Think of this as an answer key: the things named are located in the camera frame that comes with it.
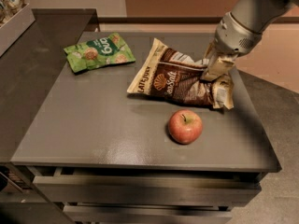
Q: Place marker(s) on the grey snack box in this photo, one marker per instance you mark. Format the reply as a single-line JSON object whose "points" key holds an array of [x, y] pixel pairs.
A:
{"points": [[15, 27]]}

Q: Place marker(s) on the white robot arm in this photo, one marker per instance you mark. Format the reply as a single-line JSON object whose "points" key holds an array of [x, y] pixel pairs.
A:
{"points": [[257, 15]]}

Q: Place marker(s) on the green snack bag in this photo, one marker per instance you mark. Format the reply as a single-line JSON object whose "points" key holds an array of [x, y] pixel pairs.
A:
{"points": [[97, 53]]}

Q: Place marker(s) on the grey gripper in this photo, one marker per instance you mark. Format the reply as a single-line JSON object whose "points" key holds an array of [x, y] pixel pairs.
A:
{"points": [[234, 37]]}

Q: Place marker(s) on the red apple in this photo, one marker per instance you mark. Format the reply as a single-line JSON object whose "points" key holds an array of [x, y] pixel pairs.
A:
{"points": [[185, 126]]}

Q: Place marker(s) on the brown chip bag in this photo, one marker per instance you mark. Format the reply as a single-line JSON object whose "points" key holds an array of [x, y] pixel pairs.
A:
{"points": [[176, 77]]}

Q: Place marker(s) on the grey drawer cabinet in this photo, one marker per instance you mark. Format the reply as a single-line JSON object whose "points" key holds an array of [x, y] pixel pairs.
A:
{"points": [[106, 154]]}

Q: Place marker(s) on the snack packs in box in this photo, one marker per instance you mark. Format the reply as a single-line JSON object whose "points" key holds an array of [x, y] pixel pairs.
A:
{"points": [[8, 8]]}

